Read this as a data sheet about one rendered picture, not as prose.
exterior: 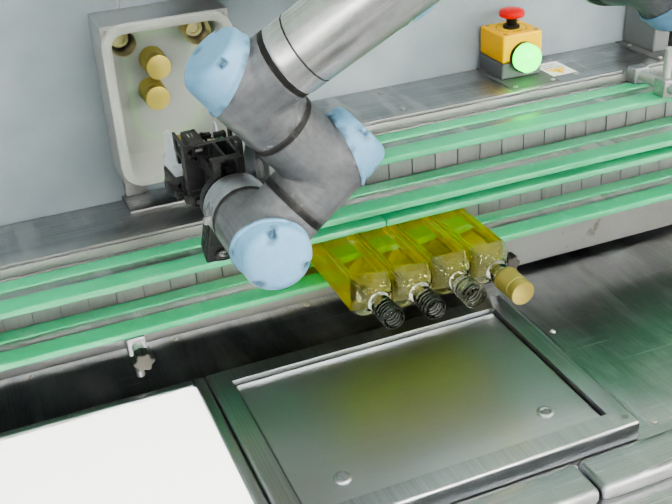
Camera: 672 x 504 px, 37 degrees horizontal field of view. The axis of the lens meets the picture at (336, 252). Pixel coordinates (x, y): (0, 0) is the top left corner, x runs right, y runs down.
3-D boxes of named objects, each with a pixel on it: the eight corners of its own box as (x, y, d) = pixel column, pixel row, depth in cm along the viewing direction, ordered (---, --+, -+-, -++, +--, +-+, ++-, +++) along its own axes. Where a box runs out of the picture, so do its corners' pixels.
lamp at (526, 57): (509, 72, 154) (519, 77, 152) (510, 43, 152) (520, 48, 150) (534, 67, 156) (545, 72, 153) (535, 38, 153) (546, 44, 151)
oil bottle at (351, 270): (300, 253, 147) (359, 325, 130) (298, 219, 145) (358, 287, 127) (335, 245, 149) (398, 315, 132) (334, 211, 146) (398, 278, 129)
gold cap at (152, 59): (137, 47, 136) (144, 56, 132) (162, 44, 137) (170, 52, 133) (140, 72, 137) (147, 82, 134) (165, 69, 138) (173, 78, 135)
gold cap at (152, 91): (136, 79, 137) (143, 88, 134) (161, 74, 139) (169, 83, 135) (140, 103, 139) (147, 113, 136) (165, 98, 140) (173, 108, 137)
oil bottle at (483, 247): (407, 227, 153) (477, 292, 135) (407, 194, 150) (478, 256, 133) (440, 219, 154) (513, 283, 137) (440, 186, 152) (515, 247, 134)
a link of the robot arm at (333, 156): (335, 96, 95) (257, 180, 96) (403, 164, 102) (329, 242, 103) (305, 71, 102) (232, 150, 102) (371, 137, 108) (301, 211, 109)
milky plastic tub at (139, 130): (113, 167, 143) (126, 190, 136) (86, 12, 133) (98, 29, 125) (229, 143, 149) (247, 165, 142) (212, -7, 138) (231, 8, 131)
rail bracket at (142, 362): (114, 349, 143) (135, 401, 132) (107, 308, 139) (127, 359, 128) (142, 342, 144) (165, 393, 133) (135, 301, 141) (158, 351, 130)
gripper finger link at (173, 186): (187, 157, 125) (216, 181, 119) (188, 170, 126) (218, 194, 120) (152, 167, 123) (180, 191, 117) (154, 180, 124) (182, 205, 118)
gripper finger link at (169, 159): (166, 116, 127) (196, 138, 120) (172, 158, 130) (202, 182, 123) (143, 122, 126) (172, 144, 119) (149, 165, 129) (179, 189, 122)
